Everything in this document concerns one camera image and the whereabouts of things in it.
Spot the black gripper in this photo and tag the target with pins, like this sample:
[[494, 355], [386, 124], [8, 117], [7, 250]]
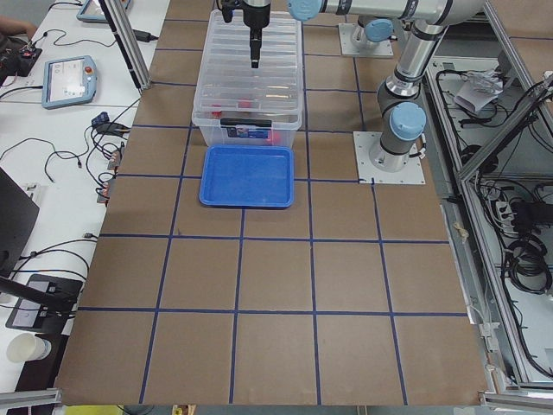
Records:
[[256, 16]]

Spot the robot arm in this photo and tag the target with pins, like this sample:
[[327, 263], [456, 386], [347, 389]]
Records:
[[403, 120]]

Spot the clear plastic storage box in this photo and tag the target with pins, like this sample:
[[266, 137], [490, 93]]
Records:
[[226, 77]]

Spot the blue plastic tray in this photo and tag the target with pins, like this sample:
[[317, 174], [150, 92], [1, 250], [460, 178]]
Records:
[[247, 176]]

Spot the blue teach pendant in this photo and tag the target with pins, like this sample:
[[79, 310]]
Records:
[[91, 12], [70, 81]]

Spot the black laptop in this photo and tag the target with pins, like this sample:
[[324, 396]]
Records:
[[18, 217]]

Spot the white paper cup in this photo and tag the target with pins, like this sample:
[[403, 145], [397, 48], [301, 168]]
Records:
[[28, 347]]

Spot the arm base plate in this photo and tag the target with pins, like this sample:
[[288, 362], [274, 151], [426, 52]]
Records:
[[371, 40], [376, 166]]

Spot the aluminium frame post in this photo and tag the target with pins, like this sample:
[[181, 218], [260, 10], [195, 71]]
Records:
[[125, 38]]

